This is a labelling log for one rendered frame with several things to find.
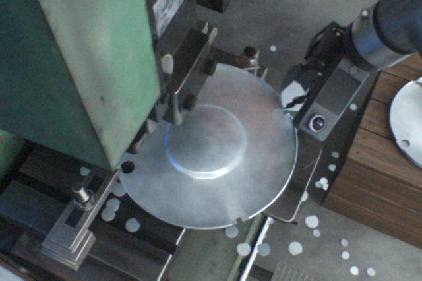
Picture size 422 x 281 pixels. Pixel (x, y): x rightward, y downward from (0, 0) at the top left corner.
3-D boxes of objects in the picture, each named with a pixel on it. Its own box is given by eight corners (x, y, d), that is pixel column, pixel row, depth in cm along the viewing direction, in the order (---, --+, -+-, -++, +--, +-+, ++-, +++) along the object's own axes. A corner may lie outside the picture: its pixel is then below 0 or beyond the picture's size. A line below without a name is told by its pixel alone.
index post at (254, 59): (256, 78, 95) (261, 46, 86) (250, 91, 94) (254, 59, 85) (242, 73, 96) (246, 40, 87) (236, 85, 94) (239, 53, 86)
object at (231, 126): (329, 189, 77) (330, 187, 76) (145, 259, 72) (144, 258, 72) (252, 44, 89) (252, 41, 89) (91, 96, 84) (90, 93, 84)
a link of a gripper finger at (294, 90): (291, 83, 85) (324, 61, 77) (279, 111, 83) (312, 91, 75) (277, 73, 85) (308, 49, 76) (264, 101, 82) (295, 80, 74)
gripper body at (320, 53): (347, 65, 79) (405, 29, 68) (330, 110, 75) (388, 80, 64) (308, 37, 77) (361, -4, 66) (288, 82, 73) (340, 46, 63)
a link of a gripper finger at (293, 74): (300, 93, 79) (334, 71, 72) (297, 102, 79) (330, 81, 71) (275, 76, 78) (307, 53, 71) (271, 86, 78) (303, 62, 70)
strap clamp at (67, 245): (131, 179, 86) (121, 152, 77) (76, 271, 79) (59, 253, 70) (100, 165, 87) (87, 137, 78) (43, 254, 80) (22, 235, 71)
